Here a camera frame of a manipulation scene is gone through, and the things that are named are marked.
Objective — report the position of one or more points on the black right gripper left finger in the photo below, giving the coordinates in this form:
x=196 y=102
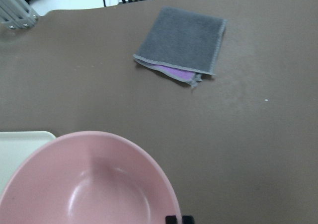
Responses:
x=171 y=220

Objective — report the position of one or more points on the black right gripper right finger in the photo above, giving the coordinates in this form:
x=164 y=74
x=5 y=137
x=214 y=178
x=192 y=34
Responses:
x=187 y=220

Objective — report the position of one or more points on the small pink bowl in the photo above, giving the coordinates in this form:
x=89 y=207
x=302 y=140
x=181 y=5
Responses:
x=89 y=178

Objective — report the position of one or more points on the white rabbit serving tray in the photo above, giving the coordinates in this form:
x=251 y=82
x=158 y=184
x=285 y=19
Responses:
x=15 y=148

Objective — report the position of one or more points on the grey folded cloth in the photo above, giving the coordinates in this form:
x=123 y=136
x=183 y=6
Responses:
x=182 y=45

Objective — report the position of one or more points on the aluminium frame post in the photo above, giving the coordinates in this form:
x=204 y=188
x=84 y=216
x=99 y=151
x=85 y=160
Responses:
x=16 y=14

